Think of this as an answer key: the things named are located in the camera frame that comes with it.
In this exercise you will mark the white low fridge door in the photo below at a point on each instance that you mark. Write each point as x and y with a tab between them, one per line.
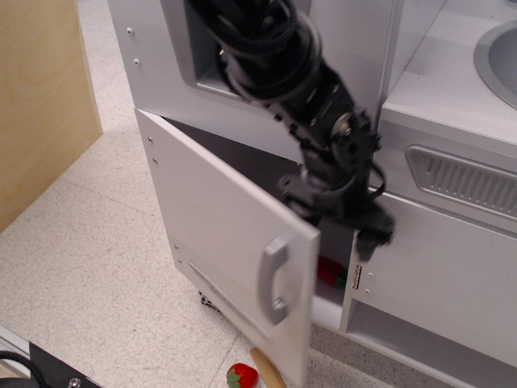
218	222

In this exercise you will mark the grey fridge door handle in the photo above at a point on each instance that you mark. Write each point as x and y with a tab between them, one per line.
273	303

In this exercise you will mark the lower brass hinge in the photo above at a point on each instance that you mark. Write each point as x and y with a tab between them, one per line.
357	276

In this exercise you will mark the plywood board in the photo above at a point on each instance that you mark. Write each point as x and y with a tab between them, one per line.
49	116

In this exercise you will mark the red toy strawberry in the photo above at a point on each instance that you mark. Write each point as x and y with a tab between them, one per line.
242	376

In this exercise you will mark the wooden stick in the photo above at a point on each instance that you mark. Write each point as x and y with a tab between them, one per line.
269	373

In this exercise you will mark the white toy oven cabinet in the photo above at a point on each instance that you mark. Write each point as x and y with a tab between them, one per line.
441	297

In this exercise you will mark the white toy fridge cabinet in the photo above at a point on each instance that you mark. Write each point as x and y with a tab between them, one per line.
258	154

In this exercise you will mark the black robot base with cable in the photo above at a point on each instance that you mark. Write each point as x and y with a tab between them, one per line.
35	367

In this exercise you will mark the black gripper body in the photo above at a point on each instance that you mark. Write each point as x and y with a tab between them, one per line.
347	198

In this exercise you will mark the aluminium extrusion foot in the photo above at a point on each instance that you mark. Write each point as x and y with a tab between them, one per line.
206	302

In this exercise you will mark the grey round sink basin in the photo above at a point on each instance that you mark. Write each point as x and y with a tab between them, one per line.
495	61

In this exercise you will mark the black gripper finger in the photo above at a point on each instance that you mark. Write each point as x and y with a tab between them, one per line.
366	243
304	212

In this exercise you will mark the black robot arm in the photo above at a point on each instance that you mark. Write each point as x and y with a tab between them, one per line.
272	55

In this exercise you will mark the red green toy pepper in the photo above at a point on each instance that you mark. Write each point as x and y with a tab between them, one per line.
332	272

